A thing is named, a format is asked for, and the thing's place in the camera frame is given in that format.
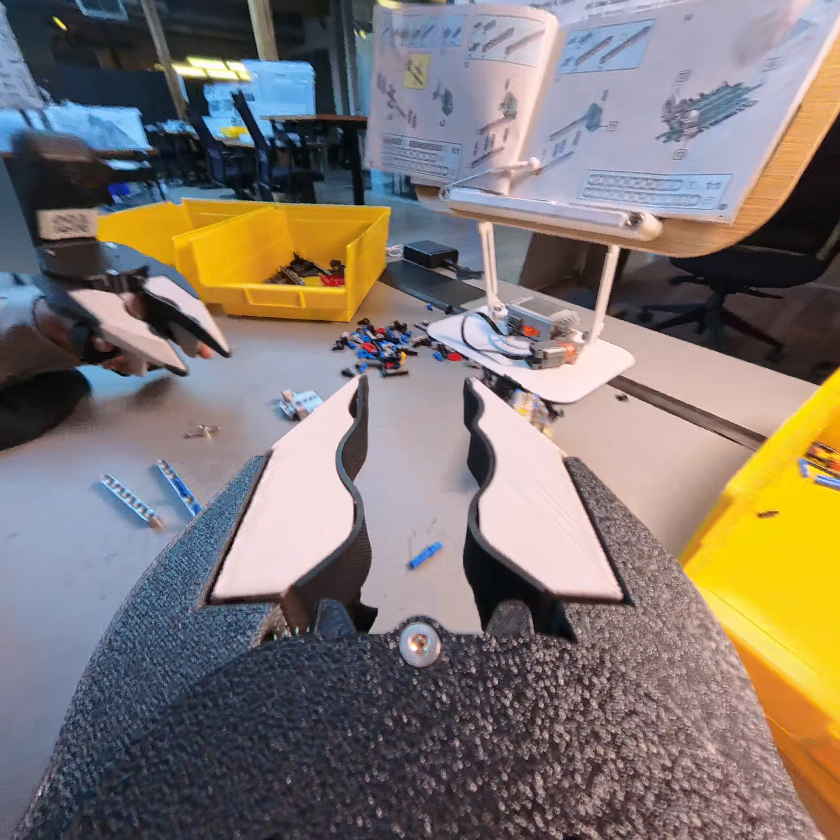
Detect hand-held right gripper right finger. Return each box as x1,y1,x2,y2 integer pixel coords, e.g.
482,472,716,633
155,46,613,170
462,378,626,635

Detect dark object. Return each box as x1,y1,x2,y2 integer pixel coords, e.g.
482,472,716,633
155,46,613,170
0,367,93,454

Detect yellow bin with grey beams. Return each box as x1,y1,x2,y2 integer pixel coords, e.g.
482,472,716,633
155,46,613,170
97,200,277,277

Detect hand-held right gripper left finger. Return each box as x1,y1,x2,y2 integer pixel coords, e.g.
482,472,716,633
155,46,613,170
209,375,379,634

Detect grey battery box with motor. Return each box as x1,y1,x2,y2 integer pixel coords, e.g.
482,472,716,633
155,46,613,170
505,304,581,342

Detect yellow bin with black beams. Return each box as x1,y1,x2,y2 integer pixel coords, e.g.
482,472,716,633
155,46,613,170
172,205,391,322

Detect wooden post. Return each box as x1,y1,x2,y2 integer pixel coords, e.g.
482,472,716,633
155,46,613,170
141,0,191,119

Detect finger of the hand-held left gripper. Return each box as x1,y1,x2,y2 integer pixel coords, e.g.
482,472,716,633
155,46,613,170
140,276,232,359
69,289,191,377

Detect pile of mixed toy pins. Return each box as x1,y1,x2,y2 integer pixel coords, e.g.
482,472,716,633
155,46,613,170
333,319,463,379

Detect black motor cable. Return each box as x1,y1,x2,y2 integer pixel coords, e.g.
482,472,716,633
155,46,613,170
461,311,532,358

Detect wooden background table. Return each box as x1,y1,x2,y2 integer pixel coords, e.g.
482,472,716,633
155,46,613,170
262,115,368,204

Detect black office chair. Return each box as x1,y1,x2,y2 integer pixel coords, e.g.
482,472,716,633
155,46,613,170
640,131,840,368
190,92,322,201

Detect pile of blue black pins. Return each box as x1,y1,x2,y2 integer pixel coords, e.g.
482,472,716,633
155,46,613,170
797,443,840,490

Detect white storage box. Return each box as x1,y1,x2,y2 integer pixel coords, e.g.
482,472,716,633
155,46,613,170
243,60,316,119

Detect black power adapter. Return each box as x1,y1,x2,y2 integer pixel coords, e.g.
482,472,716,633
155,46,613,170
403,241,460,266

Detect pile of black red beams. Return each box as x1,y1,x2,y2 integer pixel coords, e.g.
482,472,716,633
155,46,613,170
266,252,347,287

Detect yellow bin with small pins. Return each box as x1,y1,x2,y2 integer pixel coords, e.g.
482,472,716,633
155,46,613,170
679,377,840,840

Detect grey orange toy motor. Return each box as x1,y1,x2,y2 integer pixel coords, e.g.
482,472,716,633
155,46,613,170
528,338,585,368

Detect long grey toy beam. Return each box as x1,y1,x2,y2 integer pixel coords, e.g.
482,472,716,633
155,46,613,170
98,474,165,531
156,459,204,518

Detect open instruction booklet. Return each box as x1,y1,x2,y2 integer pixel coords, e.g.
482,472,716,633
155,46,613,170
364,0,840,224

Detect silver toy engine block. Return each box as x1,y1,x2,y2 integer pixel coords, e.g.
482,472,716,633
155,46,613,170
279,389,326,421

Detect black desk mat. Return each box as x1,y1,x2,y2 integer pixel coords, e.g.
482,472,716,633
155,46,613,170
381,259,487,315

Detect white wooden book stand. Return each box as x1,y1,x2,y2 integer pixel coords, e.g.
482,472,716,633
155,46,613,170
413,0,840,403

